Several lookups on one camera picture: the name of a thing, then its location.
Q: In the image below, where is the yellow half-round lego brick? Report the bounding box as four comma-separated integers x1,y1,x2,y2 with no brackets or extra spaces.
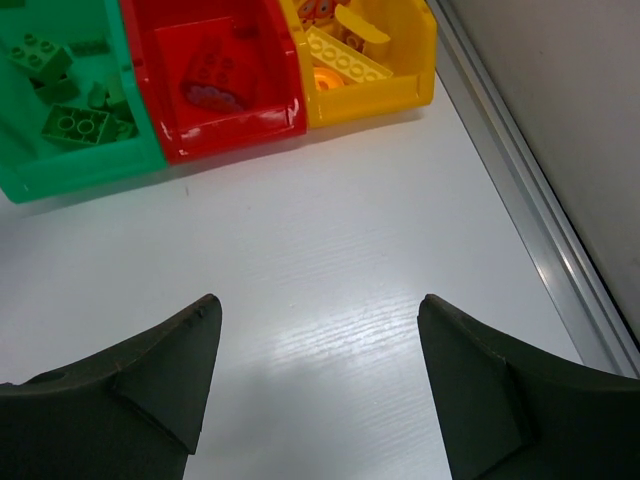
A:
313,67,345,92

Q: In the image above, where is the aluminium frame rail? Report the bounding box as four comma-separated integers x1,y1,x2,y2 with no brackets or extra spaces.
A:
429,1,639,378

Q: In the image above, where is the yellow storage bin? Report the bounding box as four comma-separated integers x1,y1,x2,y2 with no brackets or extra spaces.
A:
280,1,437,128

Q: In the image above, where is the red storage bin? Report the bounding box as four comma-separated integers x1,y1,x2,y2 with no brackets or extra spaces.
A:
120,0,308,165

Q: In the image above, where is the green storage bin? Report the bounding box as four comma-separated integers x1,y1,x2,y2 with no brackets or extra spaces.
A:
1,1,168,203

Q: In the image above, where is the long tan lego plate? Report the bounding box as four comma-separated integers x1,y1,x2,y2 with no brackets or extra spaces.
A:
306,27,393,84

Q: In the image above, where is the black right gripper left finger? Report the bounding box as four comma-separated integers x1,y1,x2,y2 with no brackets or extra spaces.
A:
1,294,222,479

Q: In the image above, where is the small yellow lego plate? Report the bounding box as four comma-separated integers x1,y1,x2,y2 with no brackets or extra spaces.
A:
335,5,390,44

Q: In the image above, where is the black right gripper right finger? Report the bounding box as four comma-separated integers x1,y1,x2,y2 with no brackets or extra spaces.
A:
417,294,639,479

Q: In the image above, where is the green lego plate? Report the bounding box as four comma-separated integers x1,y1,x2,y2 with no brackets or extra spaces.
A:
41,104,118,149

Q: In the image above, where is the red rounded lego brick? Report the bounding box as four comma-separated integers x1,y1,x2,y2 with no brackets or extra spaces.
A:
179,35,258,114

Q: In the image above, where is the green square lego brick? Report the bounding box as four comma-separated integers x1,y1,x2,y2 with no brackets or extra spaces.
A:
7,33,73,84

